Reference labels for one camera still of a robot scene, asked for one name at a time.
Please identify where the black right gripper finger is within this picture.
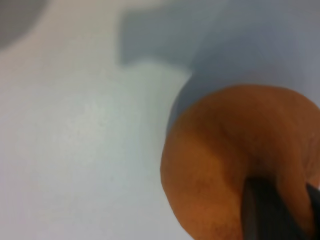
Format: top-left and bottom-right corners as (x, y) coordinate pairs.
(241, 177), (320, 240)

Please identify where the orange fruit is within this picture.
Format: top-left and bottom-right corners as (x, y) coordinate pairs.
(159, 84), (320, 240)

